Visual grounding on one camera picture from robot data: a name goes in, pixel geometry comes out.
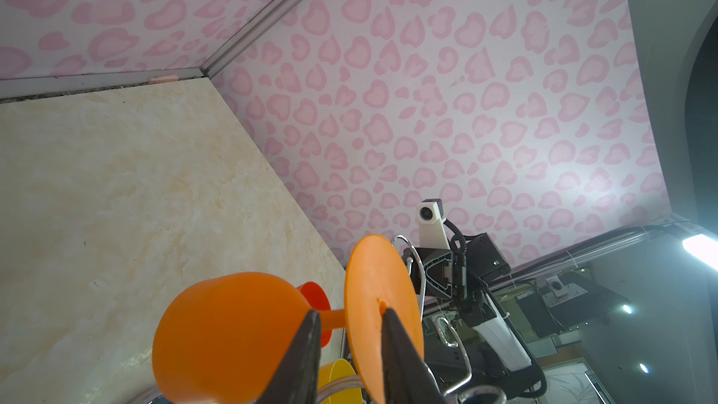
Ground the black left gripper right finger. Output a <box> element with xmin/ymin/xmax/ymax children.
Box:
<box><xmin>381</xmin><ymin>309</ymin><xmax>445</xmax><ymax>404</ymax></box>

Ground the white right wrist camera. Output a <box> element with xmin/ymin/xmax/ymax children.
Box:
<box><xmin>416</xmin><ymin>198</ymin><xmax>450</xmax><ymax>250</ymax></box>

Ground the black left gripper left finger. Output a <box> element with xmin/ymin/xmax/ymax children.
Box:
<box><xmin>256</xmin><ymin>310</ymin><xmax>322</xmax><ymax>404</ymax></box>

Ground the orange wine glass back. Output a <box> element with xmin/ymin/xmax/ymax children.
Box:
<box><xmin>153</xmin><ymin>235</ymin><xmax>424</xmax><ymax>403</ymax></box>

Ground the yellow wine glass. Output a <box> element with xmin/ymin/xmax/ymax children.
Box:
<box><xmin>318</xmin><ymin>359</ymin><xmax>364</xmax><ymax>404</ymax></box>

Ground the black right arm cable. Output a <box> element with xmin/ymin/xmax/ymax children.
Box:
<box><xmin>442</xmin><ymin>218</ymin><xmax>469</xmax><ymax>299</ymax></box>

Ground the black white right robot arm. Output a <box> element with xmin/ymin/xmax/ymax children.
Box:
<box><xmin>402</xmin><ymin>233</ymin><xmax>549</xmax><ymax>400</ymax></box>

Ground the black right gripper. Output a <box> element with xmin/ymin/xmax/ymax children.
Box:
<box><xmin>416</xmin><ymin>249</ymin><xmax>477</xmax><ymax>303</ymax></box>

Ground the red wine glass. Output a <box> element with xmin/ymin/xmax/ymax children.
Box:
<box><xmin>297</xmin><ymin>282</ymin><xmax>333</xmax><ymax>348</ymax></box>

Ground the chrome wire wine glass rack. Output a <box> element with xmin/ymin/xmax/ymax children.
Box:
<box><xmin>316</xmin><ymin>235</ymin><xmax>507</xmax><ymax>403</ymax></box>

